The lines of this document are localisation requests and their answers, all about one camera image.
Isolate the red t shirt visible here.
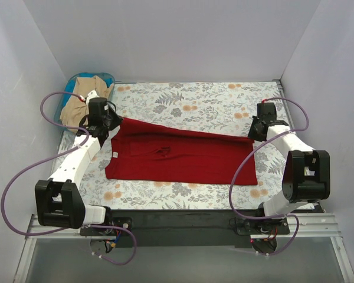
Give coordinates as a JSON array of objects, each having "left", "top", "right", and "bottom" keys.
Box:
[{"left": 105, "top": 118, "right": 258, "bottom": 186}]

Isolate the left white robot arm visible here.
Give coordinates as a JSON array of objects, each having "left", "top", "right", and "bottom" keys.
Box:
[{"left": 35, "top": 91, "right": 122, "bottom": 236}]

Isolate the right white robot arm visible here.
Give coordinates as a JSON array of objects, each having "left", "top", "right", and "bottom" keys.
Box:
[{"left": 248, "top": 102, "right": 330, "bottom": 235}]

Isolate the floral table mat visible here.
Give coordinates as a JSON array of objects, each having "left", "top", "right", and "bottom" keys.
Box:
[{"left": 80, "top": 82, "right": 289, "bottom": 209}]

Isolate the beige t shirt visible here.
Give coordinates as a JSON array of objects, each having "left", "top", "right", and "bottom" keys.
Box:
[{"left": 60, "top": 75, "right": 114, "bottom": 127}]

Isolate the blue plastic basket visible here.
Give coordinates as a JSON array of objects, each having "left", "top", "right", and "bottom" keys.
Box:
[{"left": 54, "top": 89, "right": 114, "bottom": 124}]

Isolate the blue t shirt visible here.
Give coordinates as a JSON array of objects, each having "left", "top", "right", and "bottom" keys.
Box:
[{"left": 64, "top": 72, "right": 116, "bottom": 93}]

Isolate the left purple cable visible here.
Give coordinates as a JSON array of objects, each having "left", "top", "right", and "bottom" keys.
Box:
[{"left": 0, "top": 91, "right": 137, "bottom": 265}]

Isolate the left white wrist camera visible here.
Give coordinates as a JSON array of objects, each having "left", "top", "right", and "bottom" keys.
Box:
[{"left": 85, "top": 90, "right": 100, "bottom": 104}]

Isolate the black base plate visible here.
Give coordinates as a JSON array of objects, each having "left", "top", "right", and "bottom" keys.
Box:
[{"left": 79, "top": 208, "right": 290, "bottom": 249}]

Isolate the aluminium rail frame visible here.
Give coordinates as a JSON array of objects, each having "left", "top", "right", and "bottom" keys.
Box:
[{"left": 13, "top": 79, "right": 354, "bottom": 283}]

